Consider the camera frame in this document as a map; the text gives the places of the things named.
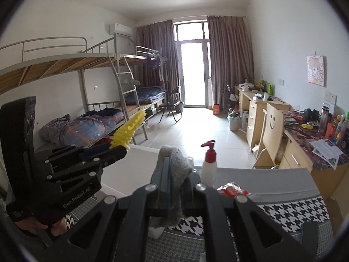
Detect pink wall poster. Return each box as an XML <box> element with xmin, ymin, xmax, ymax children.
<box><xmin>307</xmin><ymin>55</ymin><xmax>326</xmax><ymax>87</ymax></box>

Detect glass balcony door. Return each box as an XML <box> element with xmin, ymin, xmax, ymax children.
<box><xmin>173</xmin><ymin>19</ymin><xmax>212</xmax><ymax>108</ymax></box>

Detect black folding chair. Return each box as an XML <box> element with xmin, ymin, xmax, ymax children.
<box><xmin>159</xmin><ymin>86</ymin><xmax>184</xmax><ymax>123</ymax></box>

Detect black white houndstooth mat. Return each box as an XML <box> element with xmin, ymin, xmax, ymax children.
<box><xmin>65</xmin><ymin>166</ymin><xmax>334</xmax><ymax>262</ymax></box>

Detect small metal bunk bed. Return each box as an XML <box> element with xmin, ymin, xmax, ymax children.
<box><xmin>115</xmin><ymin>33</ymin><xmax>168</xmax><ymax>121</ymax></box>

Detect clear tall tumbler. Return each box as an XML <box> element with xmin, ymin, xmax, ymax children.
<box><xmin>320</xmin><ymin>104</ymin><xmax>332</xmax><ymax>134</ymax></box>

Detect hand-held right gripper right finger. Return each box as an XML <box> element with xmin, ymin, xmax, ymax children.
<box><xmin>181</xmin><ymin>173</ymin><xmax>319</xmax><ymax>262</ymax></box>

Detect wooden chair with smiley face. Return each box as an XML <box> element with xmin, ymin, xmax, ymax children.
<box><xmin>252</xmin><ymin>103</ymin><xmax>285</xmax><ymax>170</ymax></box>

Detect person's left hand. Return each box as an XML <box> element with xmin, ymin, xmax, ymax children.
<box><xmin>12</xmin><ymin>211</ymin><xmax>68</xmax><ymax>238</ymax></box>

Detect brown curtain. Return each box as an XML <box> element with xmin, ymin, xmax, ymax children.
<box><xmin>135</xmin><ymin>19</ymin><xmax>180</xmax><ymax>107</ymax></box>
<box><xmin>207</xmin><ymin>15</ymin><xmax>255</xmax><ymax>110</ymax></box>

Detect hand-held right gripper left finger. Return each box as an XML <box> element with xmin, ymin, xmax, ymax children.
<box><xmin>35</xmin><ymin>155</ymin><xmax>175</xmax><ymax>262</ymax></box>

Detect white air conditioner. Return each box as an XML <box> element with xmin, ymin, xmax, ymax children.
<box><xmin>109</xmin><ymin>22</ymin><xmax>134</xmax><ymax>36</ymax></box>

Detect white printed papers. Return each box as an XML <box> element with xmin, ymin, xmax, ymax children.
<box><xmin>309</xmin><ymin>139</ymin><xmax>344</xmax><ymax>168</ymax></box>

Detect dark blue mattress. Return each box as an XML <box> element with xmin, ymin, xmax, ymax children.
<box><xmin>135</xmin><ymin>86</ymin><xmax>167</xmax><ymax>105</ymax></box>

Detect red snack packet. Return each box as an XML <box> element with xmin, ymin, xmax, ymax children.
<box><xmin>217</xmin><ymin>182</ymin><xmax>250</xmax><ymax>197</ymax></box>

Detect yellow ridged silicone brush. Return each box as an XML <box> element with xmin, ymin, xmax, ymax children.
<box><xmin>109</xmin><ymin>110</ymin><xmax>146</xmax><ymax>151</ymax></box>

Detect white foam box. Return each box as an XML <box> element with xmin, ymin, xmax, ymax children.
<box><xmin>34</xmin><ymin>142</ymin><xmax>161</xmax><ymax>198</ymax></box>

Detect dark hanging clothes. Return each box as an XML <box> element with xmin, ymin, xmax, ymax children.
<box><xmin>147</xmin><ymin>56</ymin><xmax>164</xmax><ymax>71</ymax></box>

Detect wooden desk with patterned cover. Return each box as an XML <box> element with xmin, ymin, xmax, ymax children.
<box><xmin>278</xmin><ymin>109</ymin><xmax>349</xmax><ymax>194</ymax></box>

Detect white pump bottle red top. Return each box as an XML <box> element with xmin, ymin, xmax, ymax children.
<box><xmin>200</xmin><ymin>140</ymin><xmax>218</xmax><ymax>190</ymax></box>

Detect blue plaid quilt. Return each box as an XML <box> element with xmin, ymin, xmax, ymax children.
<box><xmin>39</xmin><ymin>108</ymin><xmax>124</xmax><ymax>148</ymax></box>

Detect large metal bunk bed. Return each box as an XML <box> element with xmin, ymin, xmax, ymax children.
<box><xmin>0</xmin><ymin>37</ymin><xmax>149</xmax><ymax>153</ymax></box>

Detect black desk bag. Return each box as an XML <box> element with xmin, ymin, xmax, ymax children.
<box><xmin>303</xmin><ymin>109</ymin><xmax>319</xmax><ymax>126</ymax></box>

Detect light wooden desk with drawers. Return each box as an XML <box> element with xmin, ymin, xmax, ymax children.
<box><xmin>234</xmin><ymin>86</ymin><xmax>292</xmax><ymax>150</ymax></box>

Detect black metal rack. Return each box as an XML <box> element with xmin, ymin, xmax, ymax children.
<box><xmin>222</xmin><ymin>84</ymin><xmax>238</xmax><ymax>112</ymax></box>

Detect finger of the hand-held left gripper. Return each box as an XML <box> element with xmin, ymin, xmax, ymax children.
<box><xmin>45</xmin><ymin>145</ymin><xmax>128</xmax><ymax>186</ymax></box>
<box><xmin>44</xmin><ymin>145</ymin><xmax>113</xmax><ymax>167</ymax></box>

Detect grey knit sock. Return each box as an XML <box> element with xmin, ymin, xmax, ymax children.
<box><xmin>151</xmin><ymin>145</ymin><xmax>194</xmax><ymax>228</ymax></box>

